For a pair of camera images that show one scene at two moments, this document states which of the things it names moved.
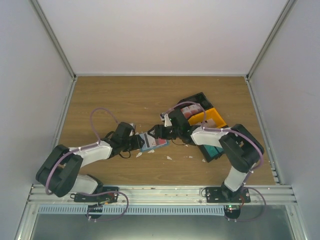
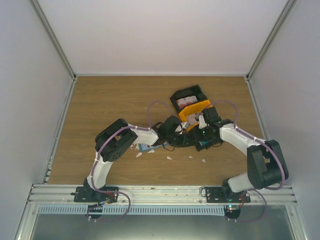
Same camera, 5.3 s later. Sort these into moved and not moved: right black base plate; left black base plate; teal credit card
Moved: teal credit card
Not moved: left black base plate; right black base plate
